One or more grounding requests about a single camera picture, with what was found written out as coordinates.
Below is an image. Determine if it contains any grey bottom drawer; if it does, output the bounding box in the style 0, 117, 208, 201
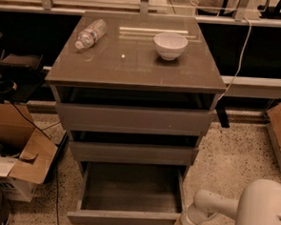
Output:
68, 162, 185, 225

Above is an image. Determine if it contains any grey drawer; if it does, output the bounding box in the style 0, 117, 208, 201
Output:
68, 162, 185, 225
54, 86, 215, 136
69, 132, 198, 166

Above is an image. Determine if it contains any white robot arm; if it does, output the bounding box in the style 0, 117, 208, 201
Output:
174, 179, 281, 225

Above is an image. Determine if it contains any grey middle drawer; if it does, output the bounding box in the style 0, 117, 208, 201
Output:
69, 132, 198, 166

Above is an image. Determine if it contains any grey drawer cabinet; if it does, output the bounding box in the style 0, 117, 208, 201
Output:
38, 7, 232, 184

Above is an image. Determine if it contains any grey top drawer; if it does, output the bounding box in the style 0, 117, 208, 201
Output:
54, 86, 215, 136

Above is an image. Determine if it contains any open cardboard box left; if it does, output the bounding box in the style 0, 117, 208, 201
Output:
0, 103, 57, 202

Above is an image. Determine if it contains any white ceramic bowl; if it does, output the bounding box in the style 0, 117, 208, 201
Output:
153, 31, 188, 61

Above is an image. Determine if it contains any clear plastic water bottle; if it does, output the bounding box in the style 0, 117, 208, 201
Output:
75, 19, 108, 50

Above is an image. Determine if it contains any black round device left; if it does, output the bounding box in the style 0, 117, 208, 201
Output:
0, 71, 19, 105

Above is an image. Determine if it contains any dark tray on left shelf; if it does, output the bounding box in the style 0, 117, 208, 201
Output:
0, 53, 44, 78

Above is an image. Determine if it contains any black cable on floor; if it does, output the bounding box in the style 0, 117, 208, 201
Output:
2, 101, 69, 225

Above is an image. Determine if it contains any white hanging cable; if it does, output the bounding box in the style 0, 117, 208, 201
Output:
216, 16, 253, 105

